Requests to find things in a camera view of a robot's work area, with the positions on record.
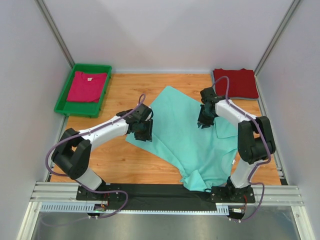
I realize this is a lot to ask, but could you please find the pink folded t shirt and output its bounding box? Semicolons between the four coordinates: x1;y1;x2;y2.
66;71;108;103

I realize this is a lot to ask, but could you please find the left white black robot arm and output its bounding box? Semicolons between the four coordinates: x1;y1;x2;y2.
51;103;154;201

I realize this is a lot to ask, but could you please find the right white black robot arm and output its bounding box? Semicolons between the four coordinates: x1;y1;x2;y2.
197;87;276;202

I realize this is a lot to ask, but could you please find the teal t shirt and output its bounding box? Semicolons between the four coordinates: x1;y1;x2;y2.
126;86;238;191

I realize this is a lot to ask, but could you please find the slotted grey cable duct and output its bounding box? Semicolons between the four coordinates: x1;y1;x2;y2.
39;202;229;216

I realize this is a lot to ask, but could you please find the aluminium frame rail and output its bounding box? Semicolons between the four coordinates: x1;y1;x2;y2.
30;182;304;207

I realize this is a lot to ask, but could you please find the dark red folded t shirt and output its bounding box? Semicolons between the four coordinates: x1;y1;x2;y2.
212;68;259;99

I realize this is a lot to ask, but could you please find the green plastic tray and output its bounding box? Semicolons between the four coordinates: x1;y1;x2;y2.
54;63;112;118

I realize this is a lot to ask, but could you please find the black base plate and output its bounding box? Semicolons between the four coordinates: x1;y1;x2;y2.
76;183;256;211

